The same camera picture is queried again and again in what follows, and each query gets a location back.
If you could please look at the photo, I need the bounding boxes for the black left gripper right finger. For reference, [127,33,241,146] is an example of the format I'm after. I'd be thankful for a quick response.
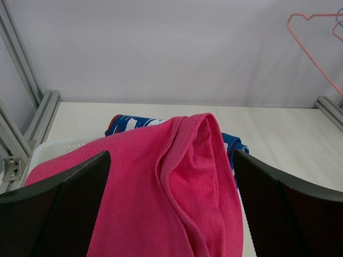
[233,150,342,256]

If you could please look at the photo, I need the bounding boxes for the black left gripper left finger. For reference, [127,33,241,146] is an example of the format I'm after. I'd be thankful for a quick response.
[1,151,111,256]

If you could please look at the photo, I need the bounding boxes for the blue white patterned trousers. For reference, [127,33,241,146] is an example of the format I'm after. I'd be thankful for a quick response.
[105,114,246,201]

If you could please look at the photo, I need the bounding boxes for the pink trousers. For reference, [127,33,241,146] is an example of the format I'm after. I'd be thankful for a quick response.
[26,114,243,256]

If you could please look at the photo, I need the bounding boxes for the pink hanger of orange trousers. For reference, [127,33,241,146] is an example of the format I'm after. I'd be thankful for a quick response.
[332,22,343,42]

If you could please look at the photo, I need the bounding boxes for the pink hanger of blue trousers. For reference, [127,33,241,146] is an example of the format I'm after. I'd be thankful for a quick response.
[286,12,342,96]

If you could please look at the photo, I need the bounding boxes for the white plastic basket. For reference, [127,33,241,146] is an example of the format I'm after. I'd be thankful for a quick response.
[13,137,94,189]

